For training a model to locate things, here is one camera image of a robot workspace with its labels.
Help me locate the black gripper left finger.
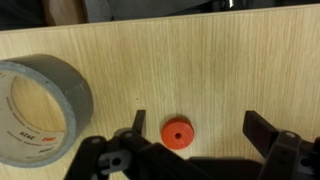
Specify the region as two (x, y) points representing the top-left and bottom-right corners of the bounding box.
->
(63, 110), (214, 180)

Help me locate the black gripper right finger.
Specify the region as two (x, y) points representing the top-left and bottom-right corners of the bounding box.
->
(242, 110), (320, 180)

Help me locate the orange ring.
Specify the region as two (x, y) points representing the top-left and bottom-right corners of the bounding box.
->
(160, 116), (195, 151)

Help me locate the grey duct tape roll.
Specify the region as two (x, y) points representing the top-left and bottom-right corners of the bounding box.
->
(0, 54), (94, 168)

